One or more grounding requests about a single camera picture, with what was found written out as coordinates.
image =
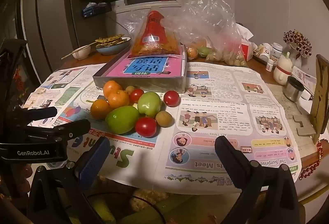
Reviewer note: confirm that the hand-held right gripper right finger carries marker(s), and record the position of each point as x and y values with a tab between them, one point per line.
227	153

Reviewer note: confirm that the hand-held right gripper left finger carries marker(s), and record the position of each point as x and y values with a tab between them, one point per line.
95	159

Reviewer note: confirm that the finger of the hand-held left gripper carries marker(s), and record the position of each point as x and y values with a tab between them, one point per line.
69	127
38	113

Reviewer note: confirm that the mandarin orange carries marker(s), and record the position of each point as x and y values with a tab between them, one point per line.
112	87
118	99
100	109

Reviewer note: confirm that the red cherry tomato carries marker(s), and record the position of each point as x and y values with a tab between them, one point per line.
171	98
145	127
136	95

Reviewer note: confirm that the green fruit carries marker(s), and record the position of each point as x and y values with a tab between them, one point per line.
129	89

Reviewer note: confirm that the brown longan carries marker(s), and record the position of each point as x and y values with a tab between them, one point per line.
164	118

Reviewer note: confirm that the pink book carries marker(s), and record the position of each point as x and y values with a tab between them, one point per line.
149	67
144	85

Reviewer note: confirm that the red paper decoration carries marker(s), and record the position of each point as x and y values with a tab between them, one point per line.
20	76

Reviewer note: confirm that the newspaper with cartoon children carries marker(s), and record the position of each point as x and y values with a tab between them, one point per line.
226	111

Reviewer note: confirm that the yellow green bundle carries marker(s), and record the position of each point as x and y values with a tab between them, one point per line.
154	198

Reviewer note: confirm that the wooden chopsticks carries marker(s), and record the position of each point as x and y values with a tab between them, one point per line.
77	52

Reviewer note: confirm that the small white bowl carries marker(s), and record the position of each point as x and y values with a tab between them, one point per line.
81	52

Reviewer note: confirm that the blue bowl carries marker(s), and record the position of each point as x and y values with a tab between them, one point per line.
113	49

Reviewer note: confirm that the steel cup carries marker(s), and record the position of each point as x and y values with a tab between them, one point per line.
293	89

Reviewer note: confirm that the grey fridge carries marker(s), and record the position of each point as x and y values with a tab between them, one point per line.
51	21

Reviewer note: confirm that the bagged pile of longans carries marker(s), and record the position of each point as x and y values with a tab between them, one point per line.
231	59

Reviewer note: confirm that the stack of flatbreads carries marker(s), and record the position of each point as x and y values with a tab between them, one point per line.
109	40

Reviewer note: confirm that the tiny white medicine bottle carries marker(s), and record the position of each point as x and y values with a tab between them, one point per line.
269	65

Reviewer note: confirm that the white ceramic figurine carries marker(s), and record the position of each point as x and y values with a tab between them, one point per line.
282	70

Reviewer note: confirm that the bagged green jujube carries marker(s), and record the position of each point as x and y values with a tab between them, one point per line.
203	51

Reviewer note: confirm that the red and white carton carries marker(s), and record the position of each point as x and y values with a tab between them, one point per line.
248	50

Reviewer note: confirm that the wooden stand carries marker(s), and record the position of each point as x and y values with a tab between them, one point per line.
318	98

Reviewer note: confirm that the bagged orange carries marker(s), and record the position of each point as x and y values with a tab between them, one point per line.
191	52

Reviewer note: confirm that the loose paper sheets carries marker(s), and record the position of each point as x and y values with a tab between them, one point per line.
307	79

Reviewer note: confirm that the blue tissue pack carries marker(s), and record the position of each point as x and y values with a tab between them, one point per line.
95	9

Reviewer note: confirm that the white tissue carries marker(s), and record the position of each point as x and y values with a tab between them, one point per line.
244	31

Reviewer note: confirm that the red snack bag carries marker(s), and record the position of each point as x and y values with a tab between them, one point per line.
154	34

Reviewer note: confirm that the clear plastic bag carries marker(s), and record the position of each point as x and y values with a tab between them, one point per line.
213	21

